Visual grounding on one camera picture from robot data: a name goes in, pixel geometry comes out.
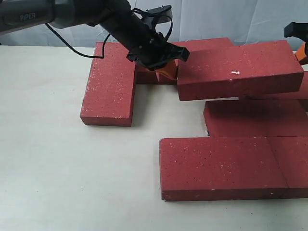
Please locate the white backdrop curtain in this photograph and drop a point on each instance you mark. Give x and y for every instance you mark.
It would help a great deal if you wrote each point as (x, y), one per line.
(242, 21)

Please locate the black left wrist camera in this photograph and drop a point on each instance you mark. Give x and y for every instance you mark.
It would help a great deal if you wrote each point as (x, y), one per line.
(159, 15)

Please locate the red brick rear under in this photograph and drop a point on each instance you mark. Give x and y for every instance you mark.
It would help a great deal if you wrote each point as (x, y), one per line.
(146, 77)

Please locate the red brick with white mark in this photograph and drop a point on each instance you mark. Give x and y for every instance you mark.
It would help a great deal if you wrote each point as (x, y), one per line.
(252, 69)

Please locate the red brick top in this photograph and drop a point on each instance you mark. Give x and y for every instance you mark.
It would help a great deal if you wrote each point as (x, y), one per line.
(204, 44)

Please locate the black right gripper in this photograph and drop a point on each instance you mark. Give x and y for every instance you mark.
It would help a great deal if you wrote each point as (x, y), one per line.
(300, 31)

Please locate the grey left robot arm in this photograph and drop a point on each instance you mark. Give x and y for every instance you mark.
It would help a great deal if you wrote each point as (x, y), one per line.
(131, 27)

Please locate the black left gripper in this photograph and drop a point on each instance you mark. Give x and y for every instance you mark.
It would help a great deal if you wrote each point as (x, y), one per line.
(155, 53)

